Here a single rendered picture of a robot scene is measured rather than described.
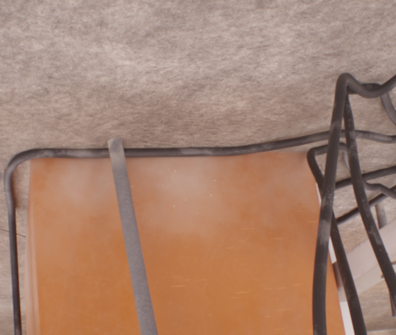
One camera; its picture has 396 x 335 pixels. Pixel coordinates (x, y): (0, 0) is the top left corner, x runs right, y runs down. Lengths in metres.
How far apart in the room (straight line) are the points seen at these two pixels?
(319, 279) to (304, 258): 0.39
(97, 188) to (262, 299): 0.31
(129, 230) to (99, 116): 0.17
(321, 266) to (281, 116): 0.38
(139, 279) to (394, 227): 0.37
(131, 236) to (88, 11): 0.33
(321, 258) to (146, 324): 0.26
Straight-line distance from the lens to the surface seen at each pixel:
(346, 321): 1.31
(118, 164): 1.06
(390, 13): 0.93
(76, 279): 1.07
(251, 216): 1.16
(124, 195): 1.03
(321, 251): 0.79
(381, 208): 1.55
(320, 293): 0.76
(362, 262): 1.14
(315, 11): 0.89
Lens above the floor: 0.50
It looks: 24 degrees down
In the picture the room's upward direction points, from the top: 172 degrees clockwise
